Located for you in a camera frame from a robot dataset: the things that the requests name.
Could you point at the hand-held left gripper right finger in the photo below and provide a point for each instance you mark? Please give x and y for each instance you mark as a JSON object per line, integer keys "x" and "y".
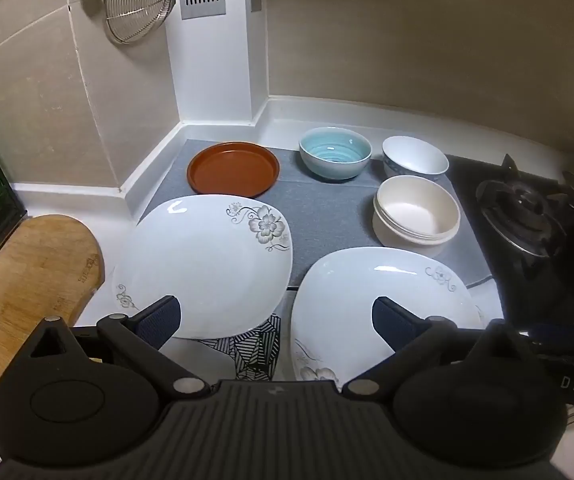
{"x": 392, "y": 322}

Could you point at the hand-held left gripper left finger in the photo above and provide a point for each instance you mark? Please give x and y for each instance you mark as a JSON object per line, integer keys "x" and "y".
{"x": 159, "y": 317}

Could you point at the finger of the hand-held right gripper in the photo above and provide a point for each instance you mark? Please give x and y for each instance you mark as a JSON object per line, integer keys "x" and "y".
{"x": 562, "y": 334}

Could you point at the white floral plate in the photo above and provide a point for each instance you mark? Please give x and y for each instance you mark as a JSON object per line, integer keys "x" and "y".
{"x": 202, "y": 260}
{"x": 367, "y": 280}

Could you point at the cream bowl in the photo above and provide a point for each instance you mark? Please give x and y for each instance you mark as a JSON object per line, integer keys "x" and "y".
{"x": 414, "y": 210}
{"x": 407, "y": 252}

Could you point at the brown round plate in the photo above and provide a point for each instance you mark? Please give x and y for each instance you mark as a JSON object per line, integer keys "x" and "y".
{"x": 232, "y": 170}

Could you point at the white bowl with blue band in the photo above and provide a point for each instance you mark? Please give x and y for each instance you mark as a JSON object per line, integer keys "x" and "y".
{"x": 412, "y": 157}

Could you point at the light blue ceramic bowl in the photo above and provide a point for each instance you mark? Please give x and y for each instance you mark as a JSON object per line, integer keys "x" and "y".
{"x": 334, "y": 150}

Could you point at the grey dish mat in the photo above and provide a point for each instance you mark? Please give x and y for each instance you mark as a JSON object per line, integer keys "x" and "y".
{"x": 327, "y": 210}

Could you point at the gas burner with grate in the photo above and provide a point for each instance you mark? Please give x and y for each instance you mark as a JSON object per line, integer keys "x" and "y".
{"x": 522, "y": 205}

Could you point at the black glass gas stove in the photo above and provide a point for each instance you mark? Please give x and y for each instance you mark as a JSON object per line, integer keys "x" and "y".
{"x": 467, "y": 210}

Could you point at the wooden cutting board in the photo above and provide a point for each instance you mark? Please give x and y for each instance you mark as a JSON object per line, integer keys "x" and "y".
{"x": 27, "y": 270}

